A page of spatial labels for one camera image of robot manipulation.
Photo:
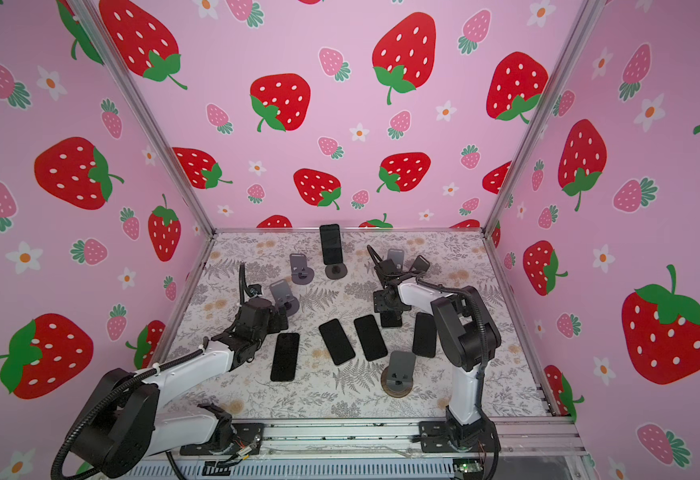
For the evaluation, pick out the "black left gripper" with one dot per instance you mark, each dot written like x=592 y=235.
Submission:
x=274 y=318

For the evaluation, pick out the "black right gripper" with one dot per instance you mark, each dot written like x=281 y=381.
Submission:
x=378 y=300

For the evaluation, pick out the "black smartphone front stand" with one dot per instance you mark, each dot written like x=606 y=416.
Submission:
x=370 y=337

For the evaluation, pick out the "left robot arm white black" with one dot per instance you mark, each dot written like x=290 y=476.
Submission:
x=122 y=423

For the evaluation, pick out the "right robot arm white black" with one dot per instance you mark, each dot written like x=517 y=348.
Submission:
x=469 y=339

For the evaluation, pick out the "grey phone stand front left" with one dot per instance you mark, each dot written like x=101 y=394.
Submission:
x=284 y=298

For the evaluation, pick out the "dark grey stand centre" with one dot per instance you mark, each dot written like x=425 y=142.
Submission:
x=336 y=271

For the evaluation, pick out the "grey stand wooden base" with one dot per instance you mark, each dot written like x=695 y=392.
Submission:
x=397 y=378

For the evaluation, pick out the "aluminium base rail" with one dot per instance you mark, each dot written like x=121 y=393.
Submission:
x=385 y=448

